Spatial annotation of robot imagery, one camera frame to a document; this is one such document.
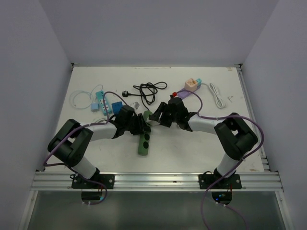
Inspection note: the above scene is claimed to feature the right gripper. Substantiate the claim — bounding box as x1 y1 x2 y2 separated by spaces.
149 102 179 128

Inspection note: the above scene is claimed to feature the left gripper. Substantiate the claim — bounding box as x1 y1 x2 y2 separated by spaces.
124 113 150 135

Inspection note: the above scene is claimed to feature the blue cube socket adapter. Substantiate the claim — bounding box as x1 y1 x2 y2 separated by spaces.
111 102 123 115

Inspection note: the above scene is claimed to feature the green power strip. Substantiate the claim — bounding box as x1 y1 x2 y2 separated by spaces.
138 110 153 156

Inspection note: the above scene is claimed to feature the purple power strip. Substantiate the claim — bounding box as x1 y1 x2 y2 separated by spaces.
177 89 192 100

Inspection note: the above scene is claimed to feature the light blue USB charger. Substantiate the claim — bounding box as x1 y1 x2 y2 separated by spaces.
91 103 99 112

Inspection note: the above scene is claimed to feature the teal power strip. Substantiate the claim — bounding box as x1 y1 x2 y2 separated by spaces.
95 90 112 116

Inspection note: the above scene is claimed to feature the pink cube adapter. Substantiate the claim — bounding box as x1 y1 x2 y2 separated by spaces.
184 78 198 92

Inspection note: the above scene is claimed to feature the thin white USB cable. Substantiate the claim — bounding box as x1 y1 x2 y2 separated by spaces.
70 84 105 110

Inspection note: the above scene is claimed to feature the teal small plug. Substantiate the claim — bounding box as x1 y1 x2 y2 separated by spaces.
196 78 202 87

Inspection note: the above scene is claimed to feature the white Honor charger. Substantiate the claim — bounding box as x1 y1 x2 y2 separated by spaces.
147 118 160 127

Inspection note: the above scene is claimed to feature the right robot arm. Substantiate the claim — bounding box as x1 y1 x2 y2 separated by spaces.
149 97 258 188

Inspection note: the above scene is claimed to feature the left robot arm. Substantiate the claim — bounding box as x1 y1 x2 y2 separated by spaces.
47 105 152 188

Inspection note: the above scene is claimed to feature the black power cord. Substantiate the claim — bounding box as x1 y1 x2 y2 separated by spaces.
121 81 168 106

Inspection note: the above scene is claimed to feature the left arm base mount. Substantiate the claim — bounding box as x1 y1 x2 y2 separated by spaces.
70 173 115 189

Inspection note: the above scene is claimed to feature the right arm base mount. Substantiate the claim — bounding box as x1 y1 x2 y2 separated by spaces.
198 171 242 190

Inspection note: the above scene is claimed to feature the aluminium front rail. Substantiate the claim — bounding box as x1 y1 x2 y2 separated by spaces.
30 172 283 192

